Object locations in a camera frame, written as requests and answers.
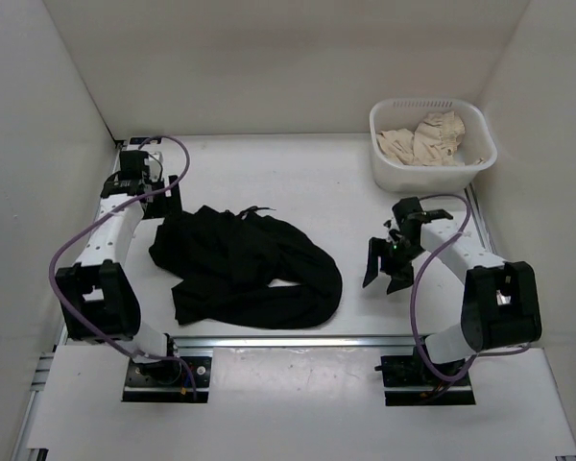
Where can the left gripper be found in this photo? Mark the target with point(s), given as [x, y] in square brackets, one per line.
[170, 206]

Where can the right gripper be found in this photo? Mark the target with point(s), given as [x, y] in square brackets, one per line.
[402, 277]

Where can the black trousers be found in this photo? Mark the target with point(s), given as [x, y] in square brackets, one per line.
[247, 269]

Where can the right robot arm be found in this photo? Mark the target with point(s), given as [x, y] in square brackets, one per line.
[500, 306]

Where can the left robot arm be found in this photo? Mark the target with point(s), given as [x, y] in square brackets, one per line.
[104, 304]

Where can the beige trousers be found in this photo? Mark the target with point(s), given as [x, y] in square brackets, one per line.
[435, 141]

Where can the dark blue label sticker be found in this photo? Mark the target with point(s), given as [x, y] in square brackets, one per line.
[139, 140]

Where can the white plastic laundry basket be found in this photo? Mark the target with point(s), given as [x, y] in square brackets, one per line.
[477, 150]

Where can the white front cover board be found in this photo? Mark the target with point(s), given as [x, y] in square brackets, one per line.
[298, 405]

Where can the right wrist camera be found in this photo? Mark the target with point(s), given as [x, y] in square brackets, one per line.
[392, 229]

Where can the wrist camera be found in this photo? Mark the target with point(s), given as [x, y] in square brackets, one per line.
[392, 229]
[157, 157]

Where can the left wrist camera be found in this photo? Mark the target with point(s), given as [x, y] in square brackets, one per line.
[157, 157]

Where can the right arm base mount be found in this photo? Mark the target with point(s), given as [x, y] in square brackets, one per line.
[407, 382]

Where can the front aluminium rail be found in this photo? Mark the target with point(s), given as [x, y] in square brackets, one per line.
[375, 341]

